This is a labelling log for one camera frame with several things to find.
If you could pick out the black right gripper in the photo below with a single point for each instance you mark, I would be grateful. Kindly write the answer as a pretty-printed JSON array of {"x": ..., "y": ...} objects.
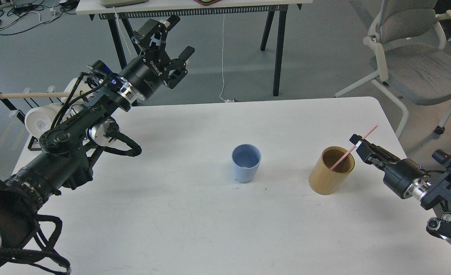
[{"x": 398, "y": 174}]

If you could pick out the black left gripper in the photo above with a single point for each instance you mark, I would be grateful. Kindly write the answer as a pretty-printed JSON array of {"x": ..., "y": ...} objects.
[{"x": 146, "y": 76}]

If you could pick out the blue plastic cup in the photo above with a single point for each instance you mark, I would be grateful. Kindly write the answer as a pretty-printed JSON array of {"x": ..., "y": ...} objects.
[{"x": 246, "y": 159}]

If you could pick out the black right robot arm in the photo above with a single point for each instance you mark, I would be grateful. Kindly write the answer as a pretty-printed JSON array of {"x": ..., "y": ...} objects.
[{"x": 431, "y": 192}]

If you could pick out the bamboo cylinder holder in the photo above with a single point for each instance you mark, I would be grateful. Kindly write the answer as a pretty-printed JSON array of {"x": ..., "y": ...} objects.
[{"x": 324, "y": 181}]

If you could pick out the grey office chair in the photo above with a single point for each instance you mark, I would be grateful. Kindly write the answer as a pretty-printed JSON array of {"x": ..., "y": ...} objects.
[{"x": 419, "y": 72}]

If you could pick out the white background table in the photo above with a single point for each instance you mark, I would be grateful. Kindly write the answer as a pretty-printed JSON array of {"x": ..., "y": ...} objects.
[{"x": 166, "y": 8}]

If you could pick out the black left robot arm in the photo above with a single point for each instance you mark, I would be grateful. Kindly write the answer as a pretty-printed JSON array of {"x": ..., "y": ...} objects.
[{"x": 81, "y": 131}]

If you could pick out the pink chopstick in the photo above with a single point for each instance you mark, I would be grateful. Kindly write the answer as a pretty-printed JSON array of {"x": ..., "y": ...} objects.
[{"x": 352, "y": 148}]

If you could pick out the black wire cup rack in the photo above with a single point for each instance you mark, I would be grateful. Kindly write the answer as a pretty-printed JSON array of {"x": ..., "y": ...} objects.
[{"x": 32, "y": 103}]

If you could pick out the wooden rack dowel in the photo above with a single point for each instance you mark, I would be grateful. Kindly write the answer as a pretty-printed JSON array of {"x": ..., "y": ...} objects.
[{"x": 38, "y": 95}]

